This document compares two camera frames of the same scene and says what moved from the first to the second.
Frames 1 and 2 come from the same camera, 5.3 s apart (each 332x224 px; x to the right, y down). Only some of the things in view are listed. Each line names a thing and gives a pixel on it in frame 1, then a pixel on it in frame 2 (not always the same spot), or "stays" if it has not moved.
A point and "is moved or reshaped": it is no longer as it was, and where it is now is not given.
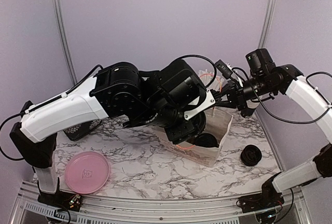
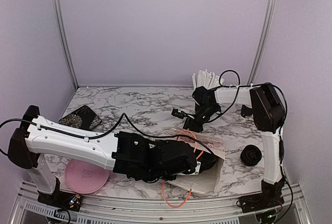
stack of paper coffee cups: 252,105 is moved or reshaped
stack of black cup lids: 251,155 stays
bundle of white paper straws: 207,77 stays
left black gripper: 178,135 → 166,142
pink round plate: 86,172 stays
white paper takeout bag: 217,122 → 205,181
